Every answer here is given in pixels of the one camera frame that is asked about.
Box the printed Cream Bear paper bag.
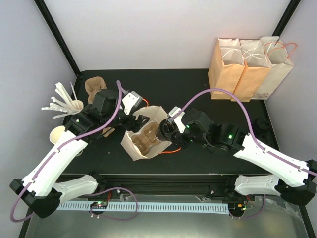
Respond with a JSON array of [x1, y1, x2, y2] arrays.
[[121, 106, 181, 161]]

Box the white bag orange handles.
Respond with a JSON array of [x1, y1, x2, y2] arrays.
[[252, 36, 297, 100]]

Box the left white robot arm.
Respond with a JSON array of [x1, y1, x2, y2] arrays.
[[10, 89, 149, 218]]

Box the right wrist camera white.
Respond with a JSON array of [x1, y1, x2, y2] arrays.
[[167, 106, 186, 134]]

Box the right black frame post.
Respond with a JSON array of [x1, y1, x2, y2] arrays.
[[272, 0, 301, 37]]

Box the black coffee lid back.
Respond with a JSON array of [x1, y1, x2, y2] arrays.
[[255, 118, 271, 131]]

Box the stack of white paper cups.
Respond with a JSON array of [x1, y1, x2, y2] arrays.
[[49, 125, 65, 145]]

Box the left black frame post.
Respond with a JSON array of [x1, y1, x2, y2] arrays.
[[34, 0, 81, 76]]

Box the black frame post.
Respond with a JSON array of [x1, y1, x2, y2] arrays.
[[272, 0, 301, 37], [34, 0, 81, 76]]

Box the back-left pulp cup carrier stack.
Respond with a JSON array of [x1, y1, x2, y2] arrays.
[[85, 76, 107, 104]]

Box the orange paper bag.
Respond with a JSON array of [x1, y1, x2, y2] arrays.
[[233, 40, 272, 102], [208, 38, 245, 93]]

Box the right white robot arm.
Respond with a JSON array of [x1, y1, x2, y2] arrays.
[[168, 107, 317, 205]]

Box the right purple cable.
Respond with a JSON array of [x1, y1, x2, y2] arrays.
[[180, 88, 317, 174]]

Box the light blue cable duct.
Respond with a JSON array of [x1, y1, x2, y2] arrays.
[[57, 201, 229, 215]]

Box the left orange paper bag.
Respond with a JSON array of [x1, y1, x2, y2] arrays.
[[208, 38, 245, 93]]

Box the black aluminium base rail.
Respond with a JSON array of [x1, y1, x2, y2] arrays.
[[37, 173, 300, 201]]

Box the middle orange paper bag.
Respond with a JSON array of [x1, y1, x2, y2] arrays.
[[233, 40, 272, 102]]

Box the black coffee lid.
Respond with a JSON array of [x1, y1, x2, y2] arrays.
[[255, 118, 271, 131], [157, 119, 177, 142]]

